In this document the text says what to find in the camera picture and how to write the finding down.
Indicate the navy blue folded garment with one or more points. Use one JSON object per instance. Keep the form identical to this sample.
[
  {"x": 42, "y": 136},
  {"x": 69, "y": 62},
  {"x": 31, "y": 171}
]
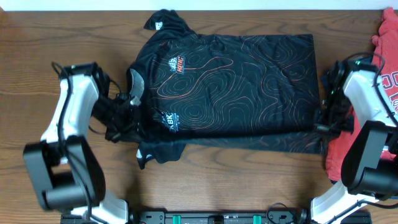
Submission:
[{"x": 370, "y": 59}]

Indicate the black orange patterned jersey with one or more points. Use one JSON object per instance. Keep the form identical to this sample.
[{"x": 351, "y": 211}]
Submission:
[{"x": 255, "y": 92}]

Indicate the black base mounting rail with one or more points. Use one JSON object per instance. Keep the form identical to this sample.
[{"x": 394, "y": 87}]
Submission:
[{"x": 275, "y": 216}]

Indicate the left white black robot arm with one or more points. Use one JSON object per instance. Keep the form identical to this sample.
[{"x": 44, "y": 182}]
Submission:
[{"x": 63, "y": 169}]

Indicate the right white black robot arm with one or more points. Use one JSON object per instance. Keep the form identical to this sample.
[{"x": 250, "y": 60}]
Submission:
[{"x": 357, "y": 95}]

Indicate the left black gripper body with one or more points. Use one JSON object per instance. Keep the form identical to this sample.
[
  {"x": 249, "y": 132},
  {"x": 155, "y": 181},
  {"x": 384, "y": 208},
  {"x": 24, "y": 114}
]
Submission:
[{"x": 120, "y": 124}]

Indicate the red printed t-shirt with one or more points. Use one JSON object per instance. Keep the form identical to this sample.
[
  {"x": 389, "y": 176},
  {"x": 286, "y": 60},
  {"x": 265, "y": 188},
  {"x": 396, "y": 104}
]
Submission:
[{"x": 385, "y": 43}]

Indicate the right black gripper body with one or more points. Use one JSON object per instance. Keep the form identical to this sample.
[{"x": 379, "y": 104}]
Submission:
[{"x": 335, "y": 119}]

